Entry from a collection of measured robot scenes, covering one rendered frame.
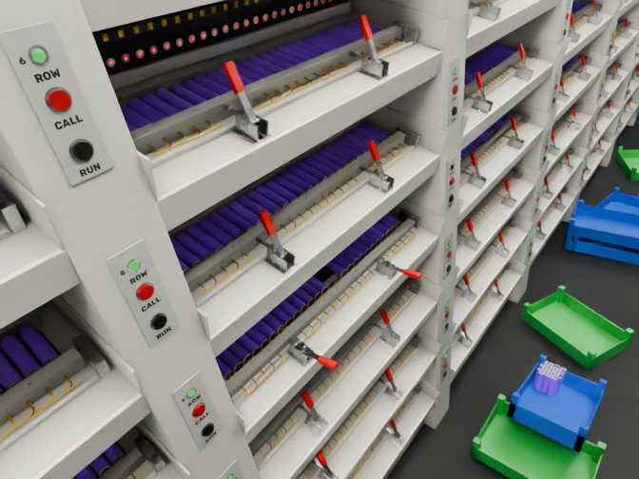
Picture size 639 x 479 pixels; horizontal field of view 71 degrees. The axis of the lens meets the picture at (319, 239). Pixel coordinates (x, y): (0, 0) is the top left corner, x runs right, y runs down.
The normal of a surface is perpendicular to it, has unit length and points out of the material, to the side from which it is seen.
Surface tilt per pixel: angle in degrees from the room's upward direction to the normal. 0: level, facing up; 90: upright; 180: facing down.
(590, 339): 0
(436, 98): 90
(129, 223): 90
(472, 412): 0
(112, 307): 90
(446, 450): 0
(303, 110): 15
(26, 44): 90
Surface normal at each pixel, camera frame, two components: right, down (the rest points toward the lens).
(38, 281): 0.77, 0.48
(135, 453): 0.07, -0.72
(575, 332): -0.13, -0.82
